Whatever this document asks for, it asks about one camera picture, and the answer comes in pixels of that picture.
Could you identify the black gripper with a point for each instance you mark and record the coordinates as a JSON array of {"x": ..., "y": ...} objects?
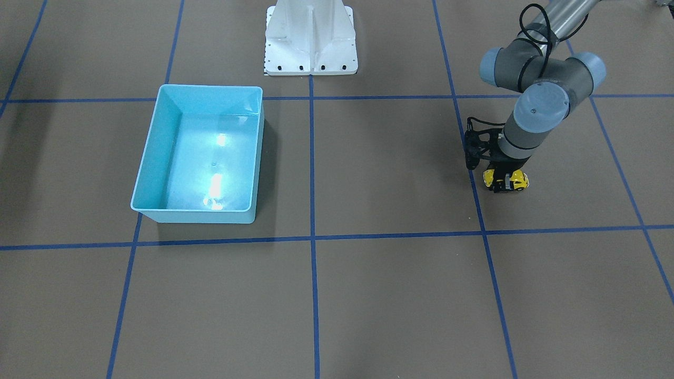
[{"x": 506, "y": 165}]

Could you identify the yellow beetle toy car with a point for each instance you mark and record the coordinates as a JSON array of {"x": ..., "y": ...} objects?
[{"x": 487, "y": 178}]

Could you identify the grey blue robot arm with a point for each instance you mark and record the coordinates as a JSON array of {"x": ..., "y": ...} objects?
[{"x": 549, "y": 90}]

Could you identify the light blue plastic bin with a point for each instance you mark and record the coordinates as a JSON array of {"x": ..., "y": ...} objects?
[{"x": 202, "y": 156}]

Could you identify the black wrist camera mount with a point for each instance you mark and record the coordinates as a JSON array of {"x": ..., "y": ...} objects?
[{"x": 481, "y": 145}]

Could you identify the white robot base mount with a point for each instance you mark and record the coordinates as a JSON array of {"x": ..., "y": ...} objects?
[{"x": 310, "y": 38}]

